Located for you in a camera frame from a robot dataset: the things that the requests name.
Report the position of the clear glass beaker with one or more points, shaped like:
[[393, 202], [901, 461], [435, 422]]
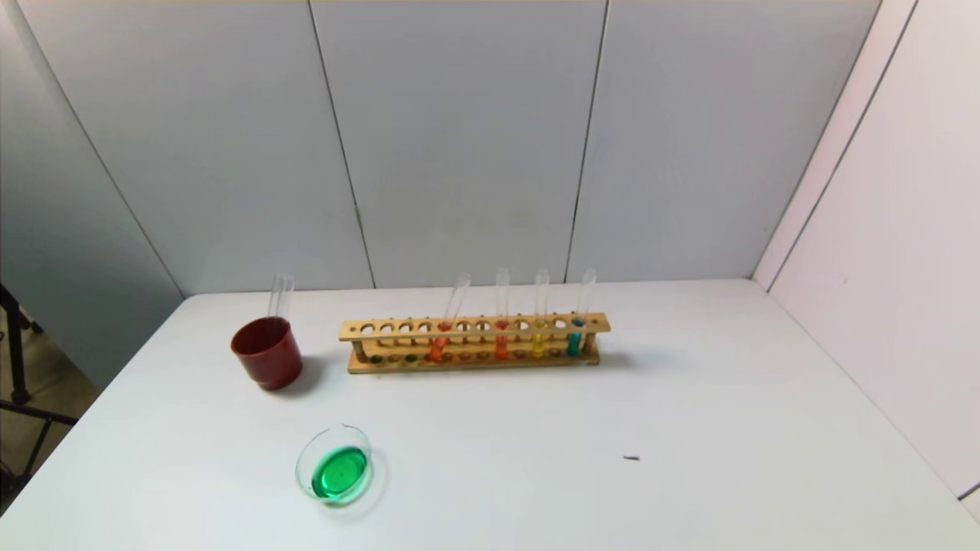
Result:
[[337, 471]]

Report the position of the red plastic cup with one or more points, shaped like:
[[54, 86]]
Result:
[[268, 356]]

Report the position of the glass test tube orange pigment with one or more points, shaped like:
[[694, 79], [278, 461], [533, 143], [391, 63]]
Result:
[[438, 350], [501, 348]]

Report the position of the black metal frame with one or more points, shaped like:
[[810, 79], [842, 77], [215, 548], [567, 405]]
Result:
[[19, 367]]

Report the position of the glass test tube yellow pigment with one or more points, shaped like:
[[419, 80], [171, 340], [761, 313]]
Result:
[[539, 346], [286, 295]]

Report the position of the glass test tube blue pigment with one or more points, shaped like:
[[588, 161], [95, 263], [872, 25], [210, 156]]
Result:
[[273, 295], [574, 344]]

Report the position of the wooden test tube rack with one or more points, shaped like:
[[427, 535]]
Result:
[[490, 361]]

